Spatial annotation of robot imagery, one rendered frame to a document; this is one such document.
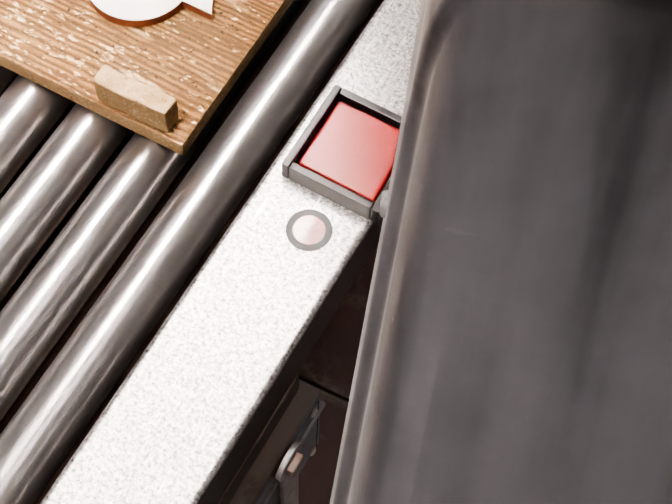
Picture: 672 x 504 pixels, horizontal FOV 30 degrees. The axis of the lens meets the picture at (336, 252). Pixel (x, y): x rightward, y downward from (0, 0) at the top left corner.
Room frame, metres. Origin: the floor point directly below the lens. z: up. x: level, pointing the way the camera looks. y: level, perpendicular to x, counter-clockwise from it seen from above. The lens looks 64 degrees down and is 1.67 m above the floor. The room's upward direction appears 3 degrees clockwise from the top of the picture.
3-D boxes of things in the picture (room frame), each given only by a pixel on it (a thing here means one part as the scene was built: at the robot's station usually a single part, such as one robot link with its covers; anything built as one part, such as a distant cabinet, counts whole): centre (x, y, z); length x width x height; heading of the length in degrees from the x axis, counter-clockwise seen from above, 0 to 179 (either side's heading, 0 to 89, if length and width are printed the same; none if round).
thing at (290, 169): (0.45, -0.01, 0.92); 0.08 x 0.08 x 0.02; 64
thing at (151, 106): (0.47, 0.14, 0.95); 0.06 x 0.02 x 0.03; 64
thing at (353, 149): (0.45, -0.01, 0.92); 0.06 x 0.06 x 0.01; 64
